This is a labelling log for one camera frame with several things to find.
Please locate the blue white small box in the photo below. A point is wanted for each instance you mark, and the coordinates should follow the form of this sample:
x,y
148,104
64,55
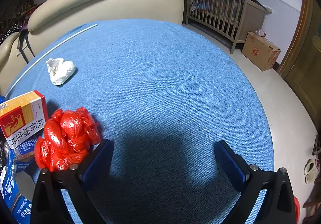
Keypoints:
x,y
26,149

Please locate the red plastic bag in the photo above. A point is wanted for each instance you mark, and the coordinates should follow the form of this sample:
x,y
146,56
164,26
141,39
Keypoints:
x,y
67,136

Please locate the orange white medicine box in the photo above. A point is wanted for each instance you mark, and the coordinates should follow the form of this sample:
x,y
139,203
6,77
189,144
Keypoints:
x,y
20,116

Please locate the brown cardboard box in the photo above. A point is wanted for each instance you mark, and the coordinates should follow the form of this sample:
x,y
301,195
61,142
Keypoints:
x,y
258,50

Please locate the white crumpled plastic bag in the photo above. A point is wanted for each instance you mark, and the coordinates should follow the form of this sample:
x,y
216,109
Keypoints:
x,y
61,70

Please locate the beige slipper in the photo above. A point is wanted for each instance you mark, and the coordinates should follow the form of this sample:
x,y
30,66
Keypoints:
x,y
310,170

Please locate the wooden door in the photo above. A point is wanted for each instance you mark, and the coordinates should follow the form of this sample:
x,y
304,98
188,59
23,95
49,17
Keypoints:
x,y
304,63

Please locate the blue tablecloth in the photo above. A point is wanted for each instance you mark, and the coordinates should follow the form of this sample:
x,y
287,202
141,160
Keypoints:
x,y
160,83

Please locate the red plastic basket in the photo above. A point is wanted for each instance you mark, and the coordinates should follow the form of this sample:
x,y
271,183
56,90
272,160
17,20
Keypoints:
x,y
297,210

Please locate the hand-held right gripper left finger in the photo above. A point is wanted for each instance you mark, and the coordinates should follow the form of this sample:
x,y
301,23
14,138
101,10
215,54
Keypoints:
x,y
98,163

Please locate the white thin rod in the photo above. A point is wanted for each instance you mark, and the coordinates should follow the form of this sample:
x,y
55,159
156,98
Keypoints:
x,y
50,49

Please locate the wooden baby crib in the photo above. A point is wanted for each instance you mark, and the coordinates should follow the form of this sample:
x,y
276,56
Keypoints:
x,y
253,14

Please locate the beige leather sofa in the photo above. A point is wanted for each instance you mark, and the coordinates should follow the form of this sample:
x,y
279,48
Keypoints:
x,y
107,0

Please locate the clear plastic bottle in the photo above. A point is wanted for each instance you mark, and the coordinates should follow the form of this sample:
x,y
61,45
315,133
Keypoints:
x,y
260,32

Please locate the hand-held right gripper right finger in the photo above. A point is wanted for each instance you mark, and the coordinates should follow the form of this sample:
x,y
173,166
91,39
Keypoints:
x,y
230,163

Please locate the blue toothpaste box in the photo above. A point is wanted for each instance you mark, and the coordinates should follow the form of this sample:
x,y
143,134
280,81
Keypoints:
x,y
23,210

